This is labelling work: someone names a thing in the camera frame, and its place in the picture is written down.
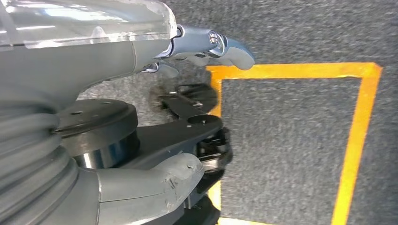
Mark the yellow floor tape square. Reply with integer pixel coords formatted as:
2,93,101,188
206,62,383,225

